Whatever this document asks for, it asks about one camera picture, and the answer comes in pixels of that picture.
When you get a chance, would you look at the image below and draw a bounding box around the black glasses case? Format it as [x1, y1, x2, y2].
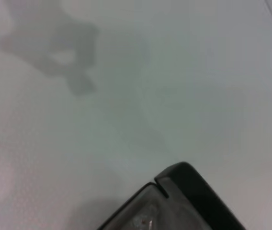
[97, 161, 247, 230]

